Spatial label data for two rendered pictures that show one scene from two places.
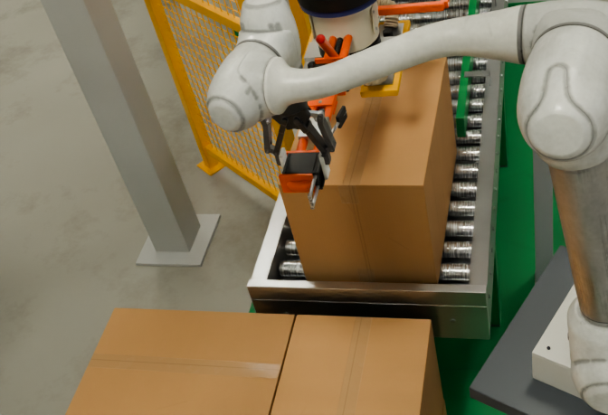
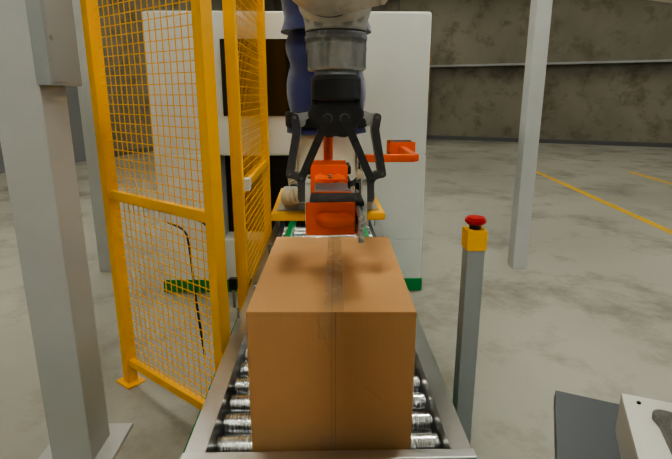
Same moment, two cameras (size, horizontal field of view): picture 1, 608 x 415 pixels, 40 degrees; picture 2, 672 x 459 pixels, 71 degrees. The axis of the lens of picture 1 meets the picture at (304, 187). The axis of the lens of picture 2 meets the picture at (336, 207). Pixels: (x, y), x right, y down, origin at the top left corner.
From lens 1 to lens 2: 1.23 m
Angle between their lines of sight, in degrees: 34
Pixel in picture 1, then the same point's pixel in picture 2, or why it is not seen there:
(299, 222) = (261, 367)
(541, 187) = (466, 369)
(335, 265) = (293, 431)
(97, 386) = not seen: outside the picture
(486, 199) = (433, 369)
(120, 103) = (59, 276)
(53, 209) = not seen: outside the picture
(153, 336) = not seen: outside the picture
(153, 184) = (71, 375)
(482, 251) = (451, 415)
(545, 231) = (465, 420)
